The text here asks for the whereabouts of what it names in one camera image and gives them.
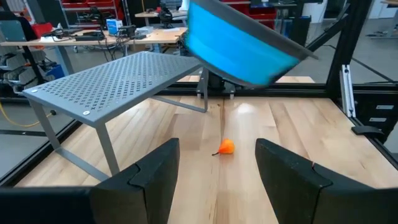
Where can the red bin shelf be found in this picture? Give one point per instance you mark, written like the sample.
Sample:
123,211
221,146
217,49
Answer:
264,12

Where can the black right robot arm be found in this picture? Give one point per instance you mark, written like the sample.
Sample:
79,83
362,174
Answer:
216,82

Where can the grey perforated metal riser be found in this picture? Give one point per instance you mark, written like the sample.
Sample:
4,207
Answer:
118,84

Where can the black frame clip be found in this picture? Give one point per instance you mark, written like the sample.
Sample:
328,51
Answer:
367,130

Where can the black aluminium table frame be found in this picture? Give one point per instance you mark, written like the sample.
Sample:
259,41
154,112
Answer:
295,90

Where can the blue collapsible bowl grey rim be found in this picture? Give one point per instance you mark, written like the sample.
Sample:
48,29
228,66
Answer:
236,46

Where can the small orange fruit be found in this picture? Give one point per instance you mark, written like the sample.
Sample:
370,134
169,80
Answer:
227,147

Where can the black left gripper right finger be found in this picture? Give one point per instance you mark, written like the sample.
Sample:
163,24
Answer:
295,193

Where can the silver aluminium bracket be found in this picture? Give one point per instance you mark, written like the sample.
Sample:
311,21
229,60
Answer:
347,93

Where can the rack of grey bins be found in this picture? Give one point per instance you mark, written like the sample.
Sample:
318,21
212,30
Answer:
18,74

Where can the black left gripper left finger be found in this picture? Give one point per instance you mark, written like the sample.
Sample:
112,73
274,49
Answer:
146,193

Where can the red box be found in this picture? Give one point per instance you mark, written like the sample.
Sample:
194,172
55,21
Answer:
42,29

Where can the long wooden desk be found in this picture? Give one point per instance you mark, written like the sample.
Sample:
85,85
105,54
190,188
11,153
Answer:
155,36

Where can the black power brick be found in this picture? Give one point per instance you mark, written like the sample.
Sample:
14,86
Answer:
90,36

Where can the blue storage bin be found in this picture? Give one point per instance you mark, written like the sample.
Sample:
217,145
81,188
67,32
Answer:
56,72

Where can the blue and white box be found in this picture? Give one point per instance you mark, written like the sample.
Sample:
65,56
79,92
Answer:
113,26

